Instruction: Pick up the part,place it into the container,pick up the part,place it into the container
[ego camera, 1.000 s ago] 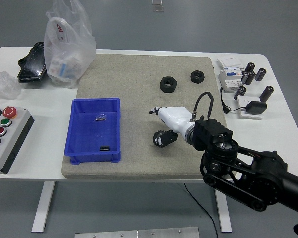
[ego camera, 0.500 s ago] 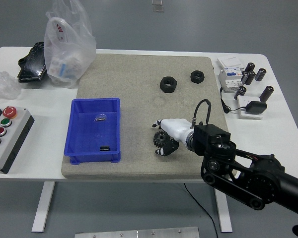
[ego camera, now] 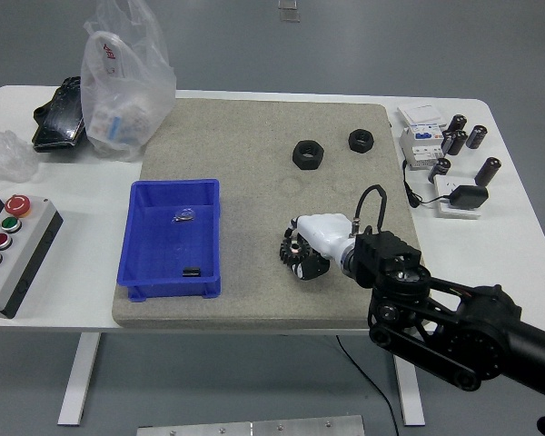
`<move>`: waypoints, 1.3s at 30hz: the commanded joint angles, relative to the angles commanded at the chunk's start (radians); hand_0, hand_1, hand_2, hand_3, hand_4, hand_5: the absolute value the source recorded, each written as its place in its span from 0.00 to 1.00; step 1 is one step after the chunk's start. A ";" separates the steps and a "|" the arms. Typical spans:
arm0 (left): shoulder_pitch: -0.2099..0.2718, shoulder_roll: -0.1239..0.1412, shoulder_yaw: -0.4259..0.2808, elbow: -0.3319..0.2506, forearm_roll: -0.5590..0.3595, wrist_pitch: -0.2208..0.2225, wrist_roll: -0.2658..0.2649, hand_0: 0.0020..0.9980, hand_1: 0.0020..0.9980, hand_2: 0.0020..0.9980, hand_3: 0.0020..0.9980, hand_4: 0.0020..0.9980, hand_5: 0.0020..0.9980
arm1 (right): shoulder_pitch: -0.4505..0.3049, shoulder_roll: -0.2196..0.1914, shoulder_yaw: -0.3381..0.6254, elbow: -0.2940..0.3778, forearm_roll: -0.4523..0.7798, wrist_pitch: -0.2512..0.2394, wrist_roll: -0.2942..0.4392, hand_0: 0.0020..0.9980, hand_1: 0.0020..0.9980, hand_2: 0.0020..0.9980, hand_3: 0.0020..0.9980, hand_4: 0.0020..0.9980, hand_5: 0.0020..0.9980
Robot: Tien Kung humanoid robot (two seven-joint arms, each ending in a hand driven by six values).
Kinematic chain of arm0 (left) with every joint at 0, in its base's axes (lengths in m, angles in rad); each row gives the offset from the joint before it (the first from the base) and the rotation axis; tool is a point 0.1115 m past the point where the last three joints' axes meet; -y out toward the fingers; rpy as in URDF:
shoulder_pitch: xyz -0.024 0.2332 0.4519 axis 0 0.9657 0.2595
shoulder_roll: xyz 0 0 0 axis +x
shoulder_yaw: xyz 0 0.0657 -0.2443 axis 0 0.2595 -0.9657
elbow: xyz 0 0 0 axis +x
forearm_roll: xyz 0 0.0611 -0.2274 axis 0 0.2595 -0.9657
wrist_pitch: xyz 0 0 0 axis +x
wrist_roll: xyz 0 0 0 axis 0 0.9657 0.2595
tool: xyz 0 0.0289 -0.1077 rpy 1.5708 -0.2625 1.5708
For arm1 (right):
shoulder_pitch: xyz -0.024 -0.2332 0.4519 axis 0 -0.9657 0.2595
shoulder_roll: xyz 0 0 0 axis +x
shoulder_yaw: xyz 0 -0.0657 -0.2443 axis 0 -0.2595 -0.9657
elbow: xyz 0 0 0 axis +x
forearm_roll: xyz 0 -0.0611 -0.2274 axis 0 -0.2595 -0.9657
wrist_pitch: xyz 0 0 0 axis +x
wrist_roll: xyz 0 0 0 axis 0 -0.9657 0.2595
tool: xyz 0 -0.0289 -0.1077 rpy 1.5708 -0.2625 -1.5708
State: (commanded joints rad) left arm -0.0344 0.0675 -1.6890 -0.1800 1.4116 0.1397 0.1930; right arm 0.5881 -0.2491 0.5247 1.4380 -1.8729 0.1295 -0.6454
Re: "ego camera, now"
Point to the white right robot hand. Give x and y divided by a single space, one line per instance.
327 234

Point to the large black gear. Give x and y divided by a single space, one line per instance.
290 255

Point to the small black gear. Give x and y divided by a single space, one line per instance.
191 272

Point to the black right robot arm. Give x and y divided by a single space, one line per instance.
390 259

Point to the large black hex nut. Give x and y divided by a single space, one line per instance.
308 155

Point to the small black hex nut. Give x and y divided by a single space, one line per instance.
361 141

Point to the grey push-button control box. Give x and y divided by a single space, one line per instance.
32 254

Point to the grey-brown mat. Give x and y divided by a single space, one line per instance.
254 181

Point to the white circuit breaker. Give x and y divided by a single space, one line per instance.
418 147

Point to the black cylindrical capacitor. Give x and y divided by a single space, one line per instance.
448 141
488 171
460 141
439 169
477 136
458 123

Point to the small clear parts bag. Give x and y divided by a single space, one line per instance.
184 215

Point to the black power adapter plug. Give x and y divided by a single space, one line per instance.
468 196

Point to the flat white carton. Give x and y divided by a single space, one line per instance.
420 113

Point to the blue plastic bin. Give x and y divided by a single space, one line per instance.
172 254

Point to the white table leg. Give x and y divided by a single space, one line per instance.
79 381
411 404

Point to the silver metal plate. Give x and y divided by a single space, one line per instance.
250 428

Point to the small clear floor plate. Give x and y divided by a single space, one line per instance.
287 3
291 16

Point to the white plastic shopping bag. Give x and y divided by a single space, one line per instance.
122 104

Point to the black shiny packet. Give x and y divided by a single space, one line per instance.
56 118

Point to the red emergency stop button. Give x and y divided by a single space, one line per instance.
18 205

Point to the green push button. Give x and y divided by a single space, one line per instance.
10 223

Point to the red push button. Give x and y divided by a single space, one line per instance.
1 240

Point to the crumpled clear plastic wrap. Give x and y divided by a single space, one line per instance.
4 154

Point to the white wall socket plate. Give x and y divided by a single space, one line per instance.
445 186

